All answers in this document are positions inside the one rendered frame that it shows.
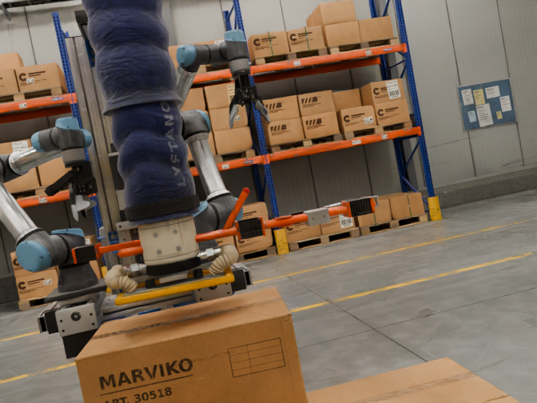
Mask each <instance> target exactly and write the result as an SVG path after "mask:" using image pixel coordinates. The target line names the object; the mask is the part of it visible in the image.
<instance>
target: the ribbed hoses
mask: <svg viewBox="0 0 537 403"><path fill-rule="evenodd" d="M238 255H239V254H238V251H237V248H236V246H235V245H234V244H233V243H227V244H224V245H223V246H222V247H221V248H220V256H219V255H218V256H219V257H217V258H216V259H215V261H213V263H212V265H211V266H210V268H209V272H211V273H212V274H214V275H218V274H221V273H222V272H223V271H224V270H225V268H227V267H229V266H230V265H232V264H235V263H236V261H237V259H238ZM133 277H134V276H132V277H131V278H128V272H127V275H126V273H125V269H124V268H123V267H122V266H121V265H115V266H114V267H113V268H112V269H111V270H110V271H108V273H107V274H106V276H105V283H106V285H107V286H108V287H109V288H111V289H123V290H124V291H125V292H127V293H132V292H134V290H135V289H136V288H137V286H138V283H137V282H136V281H134V280H132V278H133Z"/></svg>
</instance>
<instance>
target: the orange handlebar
mask: <svg viewBox="0 0 537 403"><path fill-rule="evenodd" d="M347 212H348V211H347V207H346V206H338V207H334V208H330V209H328V214H329V217H331V216H335V215H339V214H344V213H347ZM307 220H308V216H307V214H304V213H302V214H297V215H293V216H291V215H285V216H281V217H275V219H272V220H268V221H264V226H265V229H270V228H274V227H277V228H283V227H287V226H291V225H294V224H295V223H299V222H303V221H307ZM234 235H237V228H236V227H232V228H231V229H226V230H222V229H220V230H216V231H212V232H208V233H199V234H197V236H196V237H195V240H196V243H198V242H202V241H209V240H213V239H218V238H223V237H230V236H234ZM117 250H119V251H118V252H117V255H118V256H119V257H128V256H133V255H137V254H141V253H143V249H142V246H141V241H140V240H135V241H128V242H123V243H119V244H115V245H107V246H102V247H99V251H100V253H108V252H113V251H117Z"/></svg>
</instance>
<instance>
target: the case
mask: <svg viewBox="0 0 537 403"><path fill-rule="evenodd" d="M75 363H76V367H77V371H78V378H79V382H80V386H81V390H82V397H83V401H84V403H308V399H307V395H306V391H305V386H304V378H303V373H302V369H301V365H300V357H299V353H298V348H297V343H296V336H295V332H294V327H293V323H292V314H291V313H290V312H289V310H288V307H287V306H286V304H285V303H284V301H283V299H282V297H281V296H280V294H279V292H278V291H277V289H276V287H272V288H268V289H261V290H257V291H252V292H249V293H242V294H238V295H233V296H230V297H223V298H218V299H214V300H210V301H203V302H199V303H195V304H191V305H184V306H180V307H176V308H172V309H165V310H161V311H157V312H152V313H146V314H142V315H137V316H133V317H127V318H122V319H118V320H114V321H107V322H104V323H103V324H102V325H101V327H100V328H99V329H98V330H97V332H96V333H95V334H94V335H93V336H92V338H91V339H90V340H89V342H88V343H87V344H86V346H85V347H84V348H83V350H82V351H81V352H80V353H79V354H78V356H77V357H76V358H75Z"/></svg>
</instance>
